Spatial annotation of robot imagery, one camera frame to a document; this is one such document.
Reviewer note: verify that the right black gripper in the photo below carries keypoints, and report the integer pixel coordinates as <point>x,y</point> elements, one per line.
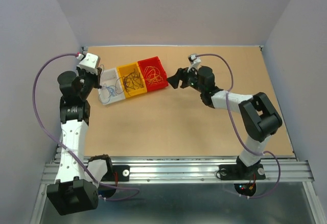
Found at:
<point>181,74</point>

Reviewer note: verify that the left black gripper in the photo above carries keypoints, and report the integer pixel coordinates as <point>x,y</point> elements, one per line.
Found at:
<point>96,77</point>

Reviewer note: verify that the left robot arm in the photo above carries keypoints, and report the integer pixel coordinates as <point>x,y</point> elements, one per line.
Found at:
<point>76,185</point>

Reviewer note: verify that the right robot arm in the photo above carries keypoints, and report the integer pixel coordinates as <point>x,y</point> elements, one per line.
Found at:
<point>261,119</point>

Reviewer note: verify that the red plastic bin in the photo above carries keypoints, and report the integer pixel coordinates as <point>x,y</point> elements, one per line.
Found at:
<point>154,75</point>

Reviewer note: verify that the white plastic bin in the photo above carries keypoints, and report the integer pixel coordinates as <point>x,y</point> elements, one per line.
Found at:
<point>112,90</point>

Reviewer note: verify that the yellow plastic bin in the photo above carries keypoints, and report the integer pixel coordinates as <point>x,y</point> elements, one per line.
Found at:
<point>132,80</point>

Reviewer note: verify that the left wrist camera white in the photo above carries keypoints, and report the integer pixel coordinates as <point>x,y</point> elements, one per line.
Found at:
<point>89,62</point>

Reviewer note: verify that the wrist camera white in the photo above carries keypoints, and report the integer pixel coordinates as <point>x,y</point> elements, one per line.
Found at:
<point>194,61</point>
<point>89,62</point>

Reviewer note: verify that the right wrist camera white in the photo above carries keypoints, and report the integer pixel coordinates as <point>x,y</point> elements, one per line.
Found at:
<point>194,61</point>

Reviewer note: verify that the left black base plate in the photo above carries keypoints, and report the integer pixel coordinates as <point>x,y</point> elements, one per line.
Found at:
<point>120,173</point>

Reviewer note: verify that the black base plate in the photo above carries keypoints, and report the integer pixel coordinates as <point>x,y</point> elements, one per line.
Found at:
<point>120,173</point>
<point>237,172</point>

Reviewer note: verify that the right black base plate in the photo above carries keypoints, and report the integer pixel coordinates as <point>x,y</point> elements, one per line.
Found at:
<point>237,172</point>

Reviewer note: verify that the aluminium rail frame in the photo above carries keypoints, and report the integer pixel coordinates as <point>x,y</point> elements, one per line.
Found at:
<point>174,145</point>

